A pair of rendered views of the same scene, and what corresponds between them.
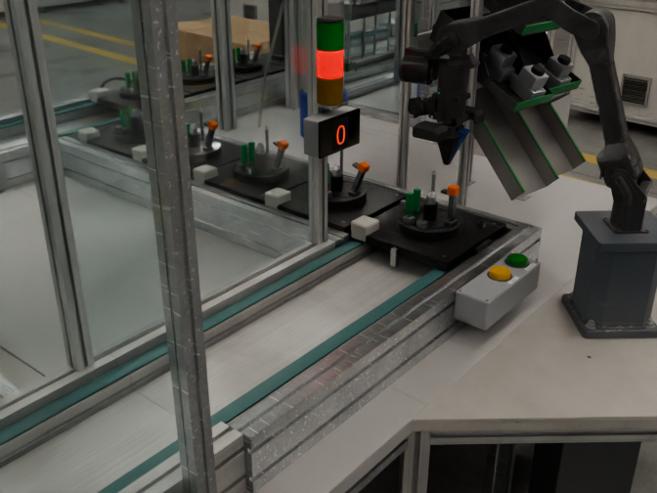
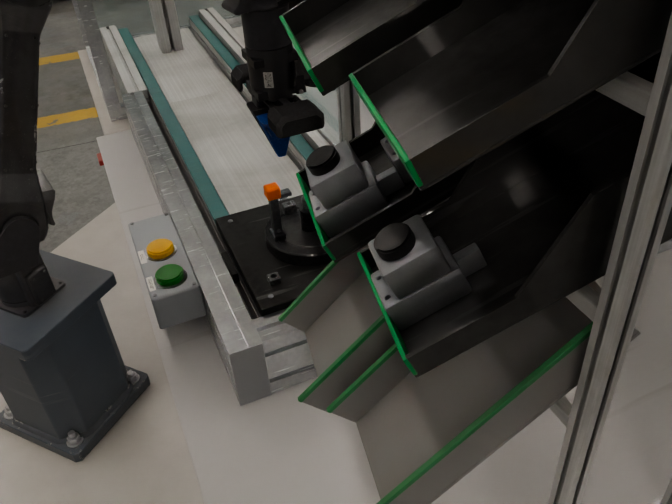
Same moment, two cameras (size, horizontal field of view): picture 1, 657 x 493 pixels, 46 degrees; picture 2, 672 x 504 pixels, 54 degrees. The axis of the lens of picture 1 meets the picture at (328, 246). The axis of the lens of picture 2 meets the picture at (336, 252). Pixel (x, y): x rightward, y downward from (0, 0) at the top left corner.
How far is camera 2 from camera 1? 2.13 m
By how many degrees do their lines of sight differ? 95
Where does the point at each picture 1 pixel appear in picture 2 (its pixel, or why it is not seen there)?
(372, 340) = (153, 149)
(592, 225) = (66, 265)
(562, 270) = (212, 435)
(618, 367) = not seen: hidden behind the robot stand
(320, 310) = (255, 164)
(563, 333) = not seen: hidden behind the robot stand
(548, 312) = (143, 355)
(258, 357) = (221, 128)
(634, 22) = not seen: outside the picture
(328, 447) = (134, 163)
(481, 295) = (143, 223)
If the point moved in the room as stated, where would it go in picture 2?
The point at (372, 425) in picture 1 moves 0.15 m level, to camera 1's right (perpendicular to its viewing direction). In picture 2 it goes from (131, 183) to (78, 222)
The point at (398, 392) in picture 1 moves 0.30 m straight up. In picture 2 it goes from (147, 204) to (106, 56)
